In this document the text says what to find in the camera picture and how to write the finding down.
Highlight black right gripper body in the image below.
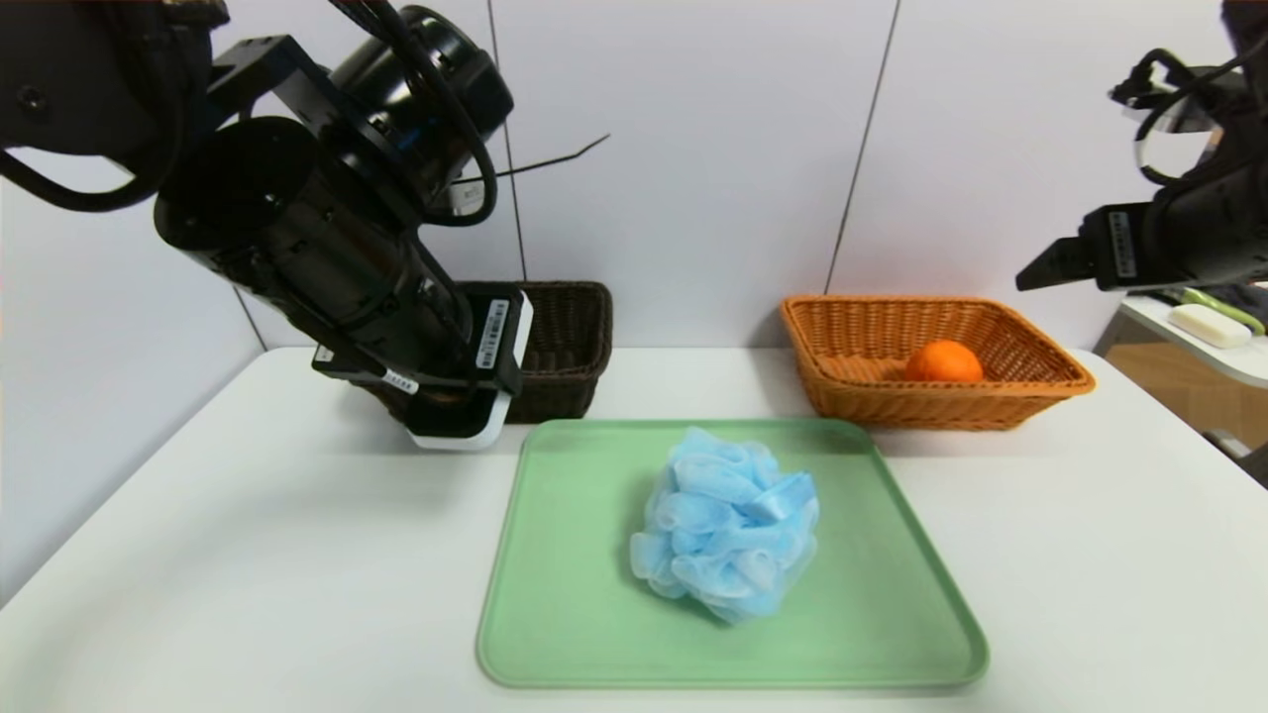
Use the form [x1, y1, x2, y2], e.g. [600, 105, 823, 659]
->
[1078, 173, 1268, 292]

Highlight orange fruit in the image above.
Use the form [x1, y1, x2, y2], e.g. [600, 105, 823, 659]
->
[904, 340, 985, 384]

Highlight blue mesh bath loofah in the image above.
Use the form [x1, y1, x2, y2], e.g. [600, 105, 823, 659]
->
[630, 427, 820, 625]

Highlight black and white rectangular block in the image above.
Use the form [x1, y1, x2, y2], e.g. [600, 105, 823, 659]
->
[404, 289, 536, 453]

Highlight orange wicker basket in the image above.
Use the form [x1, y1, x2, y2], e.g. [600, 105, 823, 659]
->
[780, 296, 1097, 432]

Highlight dark brown wicker basket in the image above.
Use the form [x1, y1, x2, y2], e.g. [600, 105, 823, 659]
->
[505, 281, 613, 425]

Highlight white soap bar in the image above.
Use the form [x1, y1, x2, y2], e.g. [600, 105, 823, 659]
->
[1167, 304, 1252, 350]

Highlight white side table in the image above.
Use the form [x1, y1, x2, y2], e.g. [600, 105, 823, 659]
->
[1119, 293, 1268, 390]

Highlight light green plastic tray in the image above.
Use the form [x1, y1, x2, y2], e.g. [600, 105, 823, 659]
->
[475, 419, 990, 688]

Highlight green handled tool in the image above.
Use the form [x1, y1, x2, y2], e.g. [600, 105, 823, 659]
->
[1179, 287, 1267, 336]

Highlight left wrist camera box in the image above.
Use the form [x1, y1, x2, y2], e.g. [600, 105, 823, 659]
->
[449, 180, 496, 219]

